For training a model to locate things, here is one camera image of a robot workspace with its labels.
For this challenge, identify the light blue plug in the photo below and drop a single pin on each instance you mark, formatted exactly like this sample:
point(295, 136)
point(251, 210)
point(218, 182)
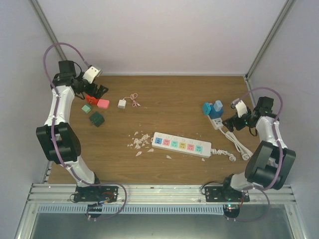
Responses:
point(206, 108)

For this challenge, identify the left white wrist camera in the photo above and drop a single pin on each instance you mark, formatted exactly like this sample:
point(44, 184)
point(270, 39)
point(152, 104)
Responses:
point(91, 74)

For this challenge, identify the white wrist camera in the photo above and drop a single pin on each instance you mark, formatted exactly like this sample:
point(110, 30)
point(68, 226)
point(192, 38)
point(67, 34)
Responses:
point(240, 107)
point(91, 74)

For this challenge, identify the small white power strip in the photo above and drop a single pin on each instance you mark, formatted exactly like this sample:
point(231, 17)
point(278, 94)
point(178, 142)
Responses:
point(244, 151)

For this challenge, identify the white charger with pink cable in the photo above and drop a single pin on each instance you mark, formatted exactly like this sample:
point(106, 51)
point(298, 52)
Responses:
point(123, 102)

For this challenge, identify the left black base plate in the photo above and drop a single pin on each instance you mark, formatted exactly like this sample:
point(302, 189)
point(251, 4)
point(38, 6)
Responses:
point(99, 194)

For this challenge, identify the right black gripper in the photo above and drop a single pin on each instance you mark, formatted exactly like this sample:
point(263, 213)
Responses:
point(230, 122)

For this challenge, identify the blue cube adapter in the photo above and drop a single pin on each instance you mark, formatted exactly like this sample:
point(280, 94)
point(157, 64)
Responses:
point(215, 114)

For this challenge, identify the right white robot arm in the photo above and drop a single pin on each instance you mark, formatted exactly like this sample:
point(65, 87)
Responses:
point(272, 161)

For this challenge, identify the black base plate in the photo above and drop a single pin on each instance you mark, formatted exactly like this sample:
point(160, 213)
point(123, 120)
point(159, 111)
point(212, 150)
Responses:
point(218, 193)
point(99, 194)

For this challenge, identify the pale blue charger plug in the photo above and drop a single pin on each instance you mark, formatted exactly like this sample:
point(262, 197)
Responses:
point(218, 106)

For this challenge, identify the pink plug adapter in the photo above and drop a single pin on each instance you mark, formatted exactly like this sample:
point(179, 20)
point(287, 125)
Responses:
point(103, 104)

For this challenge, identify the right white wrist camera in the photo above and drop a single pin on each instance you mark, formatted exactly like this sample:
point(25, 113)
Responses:
point(240, 107)

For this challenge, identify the red cube socket adapter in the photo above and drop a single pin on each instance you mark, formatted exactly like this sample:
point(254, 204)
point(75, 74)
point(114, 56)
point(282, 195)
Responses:
point(92, 100)

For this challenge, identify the white multicolour power strip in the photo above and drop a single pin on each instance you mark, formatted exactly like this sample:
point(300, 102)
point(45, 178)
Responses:
point(188, 146)

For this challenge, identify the grey slotted cable duct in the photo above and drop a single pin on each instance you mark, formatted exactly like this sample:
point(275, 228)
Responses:
point(138, 209)

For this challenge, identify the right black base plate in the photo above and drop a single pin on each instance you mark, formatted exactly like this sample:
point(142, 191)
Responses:
point(218, 193)

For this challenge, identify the dark green dragon adapter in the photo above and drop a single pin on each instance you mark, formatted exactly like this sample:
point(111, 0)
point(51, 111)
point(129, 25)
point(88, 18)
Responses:
point(96, 119)

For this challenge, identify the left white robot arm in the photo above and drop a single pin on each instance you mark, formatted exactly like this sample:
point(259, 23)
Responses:
point(58, 140)

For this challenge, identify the light green plug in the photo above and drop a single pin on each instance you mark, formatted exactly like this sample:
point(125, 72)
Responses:
point(86, 108)

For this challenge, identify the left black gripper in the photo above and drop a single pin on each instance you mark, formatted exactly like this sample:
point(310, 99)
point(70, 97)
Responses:
point(99, 93)

